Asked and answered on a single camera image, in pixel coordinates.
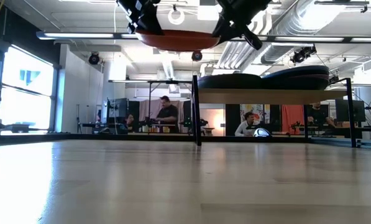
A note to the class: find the colourful wall poster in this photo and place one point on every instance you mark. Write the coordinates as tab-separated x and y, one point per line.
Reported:
253	108

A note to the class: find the silver ventilation duct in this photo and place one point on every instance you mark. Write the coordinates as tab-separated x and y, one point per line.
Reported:
309	15

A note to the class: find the standing person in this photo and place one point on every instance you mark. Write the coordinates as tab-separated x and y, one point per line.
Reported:
168	115

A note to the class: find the seated person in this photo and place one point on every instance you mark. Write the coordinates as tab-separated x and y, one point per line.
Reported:
130	119
244	127
317	116

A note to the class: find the dark grey plate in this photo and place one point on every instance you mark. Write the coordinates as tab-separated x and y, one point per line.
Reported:
228	85
228	76

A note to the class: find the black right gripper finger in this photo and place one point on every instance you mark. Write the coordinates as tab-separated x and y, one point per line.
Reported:
224	31
250	39

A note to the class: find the black background table frame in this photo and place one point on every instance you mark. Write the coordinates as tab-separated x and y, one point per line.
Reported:
132	81

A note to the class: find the black aluminium table frame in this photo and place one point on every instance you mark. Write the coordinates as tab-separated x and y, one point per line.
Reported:
141	137

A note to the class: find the black plate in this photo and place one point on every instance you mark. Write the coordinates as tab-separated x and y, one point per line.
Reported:
297	84

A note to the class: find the orange curtain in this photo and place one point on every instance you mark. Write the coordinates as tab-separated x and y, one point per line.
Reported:
292	118

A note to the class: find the black ceiling spotlight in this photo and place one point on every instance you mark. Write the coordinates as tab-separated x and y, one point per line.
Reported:
94	59
300	56
197	56

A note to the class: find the long ceiling light bar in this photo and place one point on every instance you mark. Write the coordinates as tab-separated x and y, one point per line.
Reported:
79	35

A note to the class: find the orange plate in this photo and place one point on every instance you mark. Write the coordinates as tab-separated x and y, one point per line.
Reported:
179	42

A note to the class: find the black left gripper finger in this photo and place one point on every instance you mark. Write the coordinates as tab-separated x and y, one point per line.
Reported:
151	23

